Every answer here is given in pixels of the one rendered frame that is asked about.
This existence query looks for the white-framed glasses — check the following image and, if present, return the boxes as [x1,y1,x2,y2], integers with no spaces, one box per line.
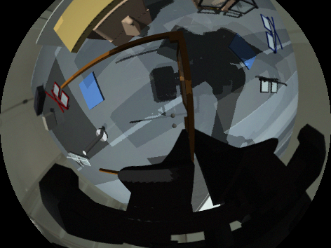
[67,152,92,166]

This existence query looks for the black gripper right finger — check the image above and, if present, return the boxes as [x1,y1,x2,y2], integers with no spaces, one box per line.
[194,129,278,206]

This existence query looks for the beige cube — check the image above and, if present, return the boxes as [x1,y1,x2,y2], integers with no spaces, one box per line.
[42,112,57,130]

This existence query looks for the grey flat rectangular panel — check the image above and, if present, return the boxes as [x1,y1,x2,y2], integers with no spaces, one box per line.
[36,0,73,48]

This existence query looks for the black glasses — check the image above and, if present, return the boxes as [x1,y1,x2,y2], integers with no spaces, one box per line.
[259,78,286,93]

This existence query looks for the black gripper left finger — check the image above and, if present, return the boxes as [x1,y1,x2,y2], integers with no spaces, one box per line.
[118,129,195,205]

